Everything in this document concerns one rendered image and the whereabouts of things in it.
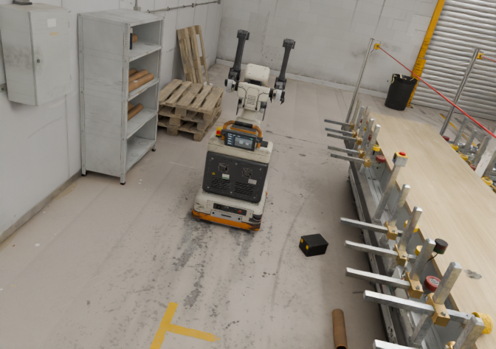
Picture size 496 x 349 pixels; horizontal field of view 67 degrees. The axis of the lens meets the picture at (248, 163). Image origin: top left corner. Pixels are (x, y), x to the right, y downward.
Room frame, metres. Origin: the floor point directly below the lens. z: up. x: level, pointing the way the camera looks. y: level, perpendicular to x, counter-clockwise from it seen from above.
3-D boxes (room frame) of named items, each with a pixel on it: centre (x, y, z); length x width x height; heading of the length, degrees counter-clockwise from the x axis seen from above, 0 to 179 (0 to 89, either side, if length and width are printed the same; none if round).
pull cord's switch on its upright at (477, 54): (4.25, -2.17, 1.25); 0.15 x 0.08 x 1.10; 177
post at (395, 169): (2.26, -0.96, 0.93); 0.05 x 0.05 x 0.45; 87
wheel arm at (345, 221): (1.96, -0.85, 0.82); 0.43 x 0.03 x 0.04; 87
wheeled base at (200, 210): (3.10, 0.08, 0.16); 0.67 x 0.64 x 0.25; 177
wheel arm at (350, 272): (1.47, -0.80, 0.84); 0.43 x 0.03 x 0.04; 87
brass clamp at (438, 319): (1.23, -0.90, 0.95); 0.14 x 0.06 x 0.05; 177
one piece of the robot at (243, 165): (3.01, 0.09, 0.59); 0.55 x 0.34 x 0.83; 87
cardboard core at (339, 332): (1.85, -0.83, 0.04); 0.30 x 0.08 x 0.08; 177
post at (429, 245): (1.50, -0.92, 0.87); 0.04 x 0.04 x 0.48; 87
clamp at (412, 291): (1.48, -0.92, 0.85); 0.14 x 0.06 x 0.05; 177
